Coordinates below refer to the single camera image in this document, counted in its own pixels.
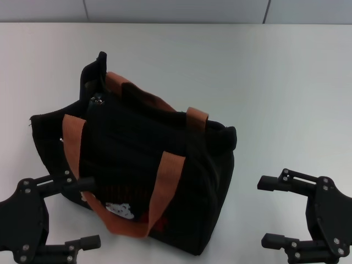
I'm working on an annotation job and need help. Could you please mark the black food bag orange straps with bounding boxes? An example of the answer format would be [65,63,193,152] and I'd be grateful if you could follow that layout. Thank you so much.
[29,51,238,259]

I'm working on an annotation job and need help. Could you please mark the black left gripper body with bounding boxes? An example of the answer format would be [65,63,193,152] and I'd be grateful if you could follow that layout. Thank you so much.
[0,178,51,264]

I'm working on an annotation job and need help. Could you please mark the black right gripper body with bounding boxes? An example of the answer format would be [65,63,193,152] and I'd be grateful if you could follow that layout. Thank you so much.
[304,177,352,264]

